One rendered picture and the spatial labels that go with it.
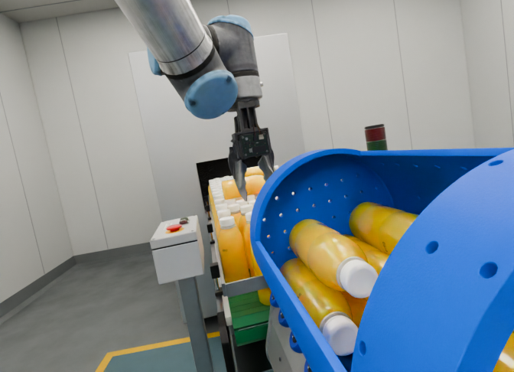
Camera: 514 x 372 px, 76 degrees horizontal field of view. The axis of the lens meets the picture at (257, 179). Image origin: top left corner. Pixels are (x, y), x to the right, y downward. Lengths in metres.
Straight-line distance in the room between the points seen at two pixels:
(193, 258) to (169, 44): 0.45
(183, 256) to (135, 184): 4.27
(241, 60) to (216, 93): 0.17
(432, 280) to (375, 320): 0.04
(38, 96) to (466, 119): 6.06
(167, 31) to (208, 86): 0.10
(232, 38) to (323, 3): 4.60
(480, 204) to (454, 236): 0.02
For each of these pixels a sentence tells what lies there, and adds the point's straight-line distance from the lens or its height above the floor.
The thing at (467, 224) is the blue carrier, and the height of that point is 1.21.
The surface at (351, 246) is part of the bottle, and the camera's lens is 0.42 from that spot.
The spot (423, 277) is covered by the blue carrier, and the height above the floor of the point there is 1.19.
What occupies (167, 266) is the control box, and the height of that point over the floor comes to 1.04.
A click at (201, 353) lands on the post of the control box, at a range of 0.94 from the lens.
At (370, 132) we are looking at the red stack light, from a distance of 1.12.
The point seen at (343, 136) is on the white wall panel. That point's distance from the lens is 4.97.
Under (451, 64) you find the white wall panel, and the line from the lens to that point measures 5.76.
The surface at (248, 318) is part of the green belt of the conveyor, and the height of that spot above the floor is 0.90.
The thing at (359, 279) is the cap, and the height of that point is 1.10.
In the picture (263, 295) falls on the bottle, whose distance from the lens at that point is 0.79.
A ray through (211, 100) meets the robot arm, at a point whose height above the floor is 1.34.
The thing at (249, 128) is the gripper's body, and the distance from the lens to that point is 0.68.
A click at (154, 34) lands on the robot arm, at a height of 1.43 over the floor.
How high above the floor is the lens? 1.26
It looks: 6 degrees down
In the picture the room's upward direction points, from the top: 10 degrees counter-clockwise
